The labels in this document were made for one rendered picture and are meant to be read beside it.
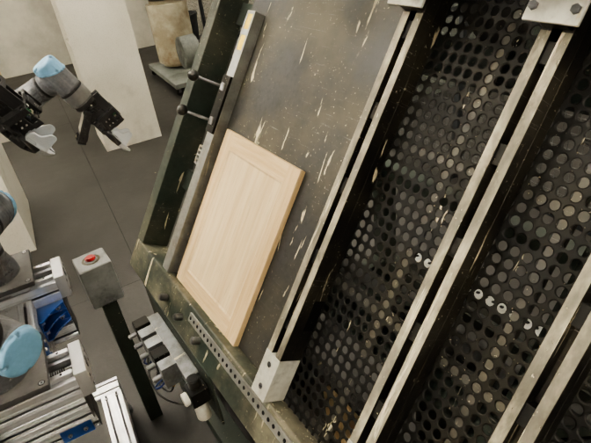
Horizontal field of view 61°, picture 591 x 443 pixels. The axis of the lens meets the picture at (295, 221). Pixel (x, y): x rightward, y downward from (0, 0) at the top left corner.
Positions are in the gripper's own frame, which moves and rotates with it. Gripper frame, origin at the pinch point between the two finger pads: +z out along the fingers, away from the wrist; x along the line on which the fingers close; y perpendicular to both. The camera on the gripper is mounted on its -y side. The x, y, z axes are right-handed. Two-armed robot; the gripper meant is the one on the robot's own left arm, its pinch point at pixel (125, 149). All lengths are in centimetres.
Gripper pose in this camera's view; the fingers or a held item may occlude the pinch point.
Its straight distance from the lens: 177.3
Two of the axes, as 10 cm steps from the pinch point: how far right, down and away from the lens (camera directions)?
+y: 7.3, -6.8, 0.4
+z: 5.1, 5.8, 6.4
